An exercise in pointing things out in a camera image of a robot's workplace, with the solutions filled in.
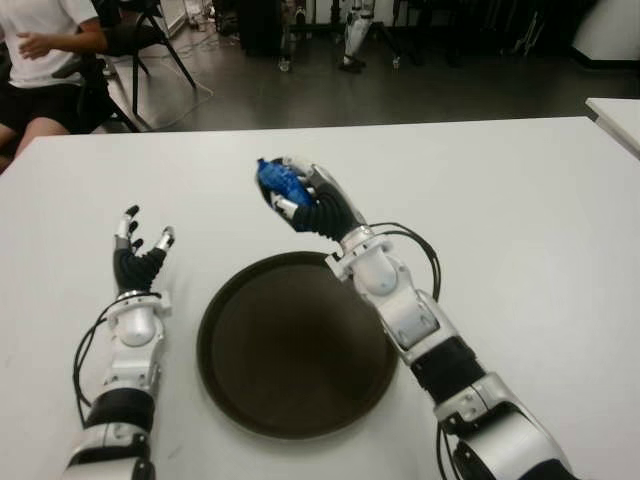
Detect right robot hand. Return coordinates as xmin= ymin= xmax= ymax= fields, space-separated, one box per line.
xmin=272 ymin=155 xmax=374 ymax=246

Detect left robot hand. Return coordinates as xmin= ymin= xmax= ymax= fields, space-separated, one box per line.
xmin=112 ymin=204 xmax=176 ymax=297

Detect blue Oreo cookie package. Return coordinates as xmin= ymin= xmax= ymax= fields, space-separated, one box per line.
xmin=255 ymin=157 xmax=314 ymax=209

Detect round brown tray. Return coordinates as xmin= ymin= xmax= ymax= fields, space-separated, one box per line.
xmin=196 ymin=251 xmax=401 ymax=441

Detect hanging humanoid robot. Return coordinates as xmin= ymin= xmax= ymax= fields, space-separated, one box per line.
xmin=338 ymin=0 xmax=375 ymax=74

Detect black office chair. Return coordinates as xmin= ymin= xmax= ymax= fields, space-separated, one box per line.
xmin=52 ymin=54 xmax=141 ymax=134

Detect black cabinet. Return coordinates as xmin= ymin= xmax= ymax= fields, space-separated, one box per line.
xmin=239 ymin=0 xmax=286 ymax=57

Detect black folding chair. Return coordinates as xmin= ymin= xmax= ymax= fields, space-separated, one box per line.
xmin=92 ymin=0 xmax=197 ymax=104

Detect seated person white shirt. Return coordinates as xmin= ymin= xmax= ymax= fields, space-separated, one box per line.
xmin=0 ymin=0 xmax=111 ymax=174

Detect leaning folded metal frames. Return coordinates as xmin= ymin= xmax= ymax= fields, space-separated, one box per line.
xmin=499 ymin=9 xmax=546 ymax=56

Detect white side table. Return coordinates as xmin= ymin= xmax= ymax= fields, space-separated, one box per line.
xmin=584 ymin=97 xmax=640 ymax=161

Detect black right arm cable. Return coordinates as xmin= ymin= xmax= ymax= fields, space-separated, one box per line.
xmin=372 ymin=222 xmax=442 ymax=301

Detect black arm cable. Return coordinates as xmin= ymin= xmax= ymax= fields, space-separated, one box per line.
xmin=372 ymin=222 xmax=442 ymax=301
xmin=73 ymin=302 xmax=119 ymax=426

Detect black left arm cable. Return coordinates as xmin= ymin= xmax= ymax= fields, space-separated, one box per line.
xmin=73 ymin=302 xmax=119 ymax=426

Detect white floor cable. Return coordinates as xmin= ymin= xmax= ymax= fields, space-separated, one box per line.
xmin=159 ymin=39 xmax=215 ymax=126

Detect black wheeled gantry frame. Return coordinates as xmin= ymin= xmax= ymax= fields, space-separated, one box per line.
xmin=277 ymin=0 xmax=401 ymax=74

